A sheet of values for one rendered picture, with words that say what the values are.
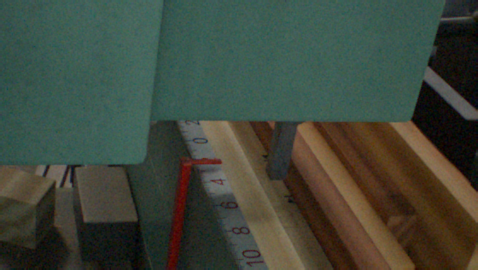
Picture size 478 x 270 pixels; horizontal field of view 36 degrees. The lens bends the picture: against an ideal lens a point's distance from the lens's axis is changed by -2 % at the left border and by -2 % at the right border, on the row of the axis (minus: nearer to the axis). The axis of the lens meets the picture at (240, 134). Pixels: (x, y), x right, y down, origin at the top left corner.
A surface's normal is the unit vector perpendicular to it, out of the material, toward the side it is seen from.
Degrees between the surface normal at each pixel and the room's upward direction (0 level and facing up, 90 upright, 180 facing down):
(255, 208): 0
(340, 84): 90
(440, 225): 90
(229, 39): 90
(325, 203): 0
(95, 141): 90
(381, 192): 0
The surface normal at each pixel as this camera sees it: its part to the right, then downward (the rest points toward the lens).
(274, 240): 0.15, -0.87
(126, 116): 0.27, 0.50
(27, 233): -0.18, 0.44
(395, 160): -0.95, 0.00
